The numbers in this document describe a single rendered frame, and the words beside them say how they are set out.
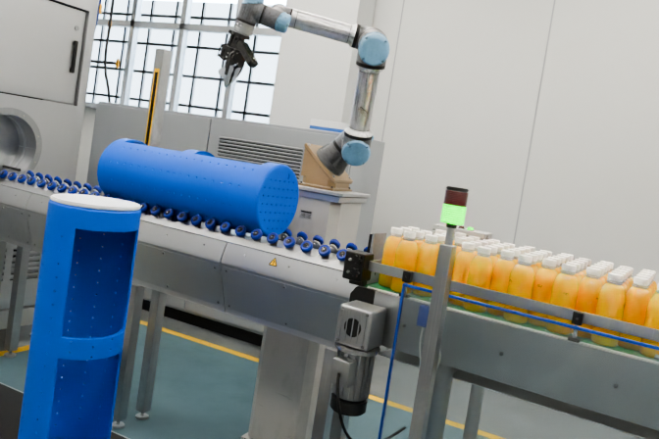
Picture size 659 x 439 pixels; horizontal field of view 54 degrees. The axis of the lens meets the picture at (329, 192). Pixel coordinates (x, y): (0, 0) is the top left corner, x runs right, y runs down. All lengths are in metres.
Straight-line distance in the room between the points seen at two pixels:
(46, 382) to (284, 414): 1.09
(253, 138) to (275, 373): 1.87
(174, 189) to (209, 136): 1.88
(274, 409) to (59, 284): 1.19
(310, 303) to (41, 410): 0.91
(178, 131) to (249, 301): 2.36
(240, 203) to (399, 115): 2.94
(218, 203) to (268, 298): 0.41
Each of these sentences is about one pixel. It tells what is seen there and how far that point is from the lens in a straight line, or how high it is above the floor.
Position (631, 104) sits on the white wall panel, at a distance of 4.90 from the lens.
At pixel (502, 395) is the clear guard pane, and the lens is 1.92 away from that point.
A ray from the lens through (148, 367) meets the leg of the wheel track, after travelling 3.08.
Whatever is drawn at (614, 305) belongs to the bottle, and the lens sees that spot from 1.90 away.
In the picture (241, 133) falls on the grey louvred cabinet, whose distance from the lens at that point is 4.34.
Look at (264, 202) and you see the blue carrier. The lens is 2.42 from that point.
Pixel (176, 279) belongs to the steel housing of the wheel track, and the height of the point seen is 0.70.
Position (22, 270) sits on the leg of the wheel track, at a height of 0.46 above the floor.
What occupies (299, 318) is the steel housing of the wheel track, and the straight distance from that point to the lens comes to 2.37.
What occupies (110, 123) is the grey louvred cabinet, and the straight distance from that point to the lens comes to 5.09.
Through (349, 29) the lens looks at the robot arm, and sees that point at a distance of 2.65.
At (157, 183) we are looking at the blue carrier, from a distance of 2.72.
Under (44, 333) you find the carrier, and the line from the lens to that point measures 2.21.
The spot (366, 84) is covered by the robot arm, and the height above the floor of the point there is 1.59.
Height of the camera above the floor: 1.29
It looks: 3 degrees down
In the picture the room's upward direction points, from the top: 9 degrees clockwise
